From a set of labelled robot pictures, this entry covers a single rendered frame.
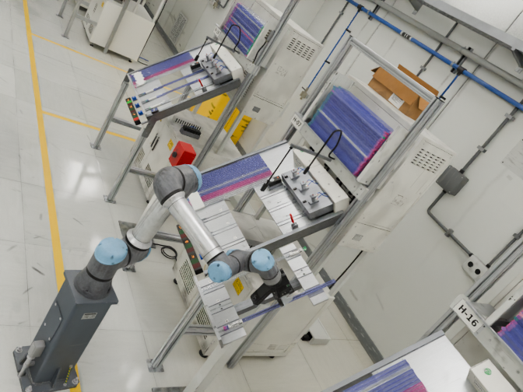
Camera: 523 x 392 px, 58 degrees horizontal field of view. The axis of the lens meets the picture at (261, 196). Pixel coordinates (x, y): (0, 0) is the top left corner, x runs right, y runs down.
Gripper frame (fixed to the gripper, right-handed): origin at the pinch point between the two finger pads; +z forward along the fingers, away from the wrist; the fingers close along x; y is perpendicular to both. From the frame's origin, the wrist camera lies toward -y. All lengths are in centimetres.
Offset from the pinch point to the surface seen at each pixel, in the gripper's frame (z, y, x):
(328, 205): 13, 44, 43
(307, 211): 11, 34, 45
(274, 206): 15, 21, 62
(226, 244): 9, -10, 50
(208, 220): 9, -13, 70
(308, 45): 18, 106, 184
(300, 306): 78, 9, 38
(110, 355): 33, -90, 43
